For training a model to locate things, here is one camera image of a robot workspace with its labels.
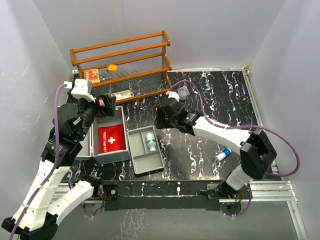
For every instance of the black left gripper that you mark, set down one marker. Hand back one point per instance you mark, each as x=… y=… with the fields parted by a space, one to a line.
x=108 y=110

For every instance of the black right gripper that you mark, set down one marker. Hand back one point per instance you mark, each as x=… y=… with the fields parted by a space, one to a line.
x=160 y=122

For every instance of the small white bottle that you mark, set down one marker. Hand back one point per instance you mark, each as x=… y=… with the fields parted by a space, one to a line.
x=151 y=141

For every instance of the red first aid pouch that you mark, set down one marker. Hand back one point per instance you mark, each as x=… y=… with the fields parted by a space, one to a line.
x=111 y=138

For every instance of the grey metal case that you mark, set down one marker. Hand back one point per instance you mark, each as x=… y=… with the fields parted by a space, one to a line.
x=90 y=145

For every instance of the grey plastic tray insert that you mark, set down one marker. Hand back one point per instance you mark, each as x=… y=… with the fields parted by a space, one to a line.
x=143 y=160

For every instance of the white blue bandage roll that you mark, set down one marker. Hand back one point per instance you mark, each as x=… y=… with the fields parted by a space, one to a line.
x=222 y=155

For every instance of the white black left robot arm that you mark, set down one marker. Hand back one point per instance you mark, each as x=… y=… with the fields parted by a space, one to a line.
x=38 y=217

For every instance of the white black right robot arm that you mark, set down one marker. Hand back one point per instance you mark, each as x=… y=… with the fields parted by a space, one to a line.
x=254 y=147

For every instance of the red white medicine box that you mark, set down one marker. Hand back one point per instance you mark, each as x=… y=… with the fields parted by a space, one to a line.
x=101 y=102

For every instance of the white green medicine box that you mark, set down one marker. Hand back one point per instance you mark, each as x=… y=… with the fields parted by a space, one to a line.
x=122 y=95

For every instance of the clear round plastic container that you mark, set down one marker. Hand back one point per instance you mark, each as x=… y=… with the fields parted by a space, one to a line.
x=183 y=93

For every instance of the orange patterned box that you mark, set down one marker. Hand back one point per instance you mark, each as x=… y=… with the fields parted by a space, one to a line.
x=92 y=75

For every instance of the yellow small box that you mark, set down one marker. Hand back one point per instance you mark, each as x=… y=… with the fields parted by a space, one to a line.
x=112 y=68

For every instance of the wooden shelf rack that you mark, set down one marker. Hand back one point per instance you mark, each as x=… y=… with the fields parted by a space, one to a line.
x=142 y=63

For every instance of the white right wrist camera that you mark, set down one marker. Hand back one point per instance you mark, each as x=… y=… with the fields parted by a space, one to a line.
x=173 y=95

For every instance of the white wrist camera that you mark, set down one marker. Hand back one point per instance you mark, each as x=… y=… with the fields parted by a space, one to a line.
x=81 y=89
x=173 y=95

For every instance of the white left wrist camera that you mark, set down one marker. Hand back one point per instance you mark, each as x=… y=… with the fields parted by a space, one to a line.
x=81 y=89

